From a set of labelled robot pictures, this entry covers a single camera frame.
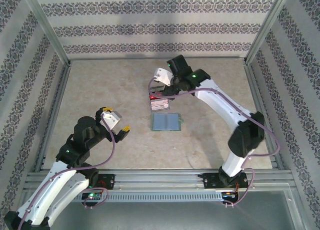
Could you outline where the green leather card holder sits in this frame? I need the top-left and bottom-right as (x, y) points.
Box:
(151, 112), (185, 132)

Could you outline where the red and white box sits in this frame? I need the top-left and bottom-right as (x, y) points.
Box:
(148, 90), (172, 114)
(151, 99), (170, 112)

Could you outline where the left controller board green light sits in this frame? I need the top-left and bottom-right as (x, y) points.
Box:
(81, 192), (103, 201)

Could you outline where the grey metal shelf panel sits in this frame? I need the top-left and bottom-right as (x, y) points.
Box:
(14, 187), (308, 230)

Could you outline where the right controller board orange light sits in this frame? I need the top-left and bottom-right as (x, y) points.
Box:
(221, 191), (240, 199)

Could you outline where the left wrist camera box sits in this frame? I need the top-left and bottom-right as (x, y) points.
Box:
(99, 109), (123, 130)

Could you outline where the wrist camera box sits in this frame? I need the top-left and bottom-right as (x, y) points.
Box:
(99, 109), (123, 130)
(149, 67), (174, 91)

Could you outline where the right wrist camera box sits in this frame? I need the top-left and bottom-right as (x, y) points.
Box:
(149, 67), (174, 91)

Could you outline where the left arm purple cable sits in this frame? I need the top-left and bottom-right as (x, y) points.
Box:
(14, 116), (117, 230)

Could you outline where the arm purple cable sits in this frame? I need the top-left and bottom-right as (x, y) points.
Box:
(14, 116), (117, 230)
(148, 75), (281, 209)

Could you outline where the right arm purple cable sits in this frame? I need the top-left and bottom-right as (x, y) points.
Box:
(148, 75), (281, 209)

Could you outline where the left aluminium side rail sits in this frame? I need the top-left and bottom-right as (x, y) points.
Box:
(33, 62), (72, 172)

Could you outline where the aluminium side rail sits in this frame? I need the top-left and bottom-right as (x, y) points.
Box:
(243, 61), (286, 171)
(33, 62), (72, 172)

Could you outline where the aluminium back rail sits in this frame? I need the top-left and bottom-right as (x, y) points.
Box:
(68, 55), (247, 62)

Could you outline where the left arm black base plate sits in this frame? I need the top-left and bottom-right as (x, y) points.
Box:
(86, 174), (116, 191)

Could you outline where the aluminium mounting rail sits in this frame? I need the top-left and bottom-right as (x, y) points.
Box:
(23, 169), (293, 192)

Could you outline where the right aluminium side rail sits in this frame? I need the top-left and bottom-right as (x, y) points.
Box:
(243, 61), (286, 171)

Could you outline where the slotted metal cable duct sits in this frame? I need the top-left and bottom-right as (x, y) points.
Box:
(74, 192), (225, 203)

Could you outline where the right aluminium frame post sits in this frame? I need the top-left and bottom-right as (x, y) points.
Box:
(243, 0), (293, 65)

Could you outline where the aluminium frame post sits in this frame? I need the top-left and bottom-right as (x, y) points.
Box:
(243, 0), (293, 65)
(19, 0), (72, 67)

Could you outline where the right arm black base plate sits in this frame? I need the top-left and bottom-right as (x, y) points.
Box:
(203, 172), (249, 190)

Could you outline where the left aluminium frame post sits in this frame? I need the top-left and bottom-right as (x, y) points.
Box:
(19, 0), (72, 67)

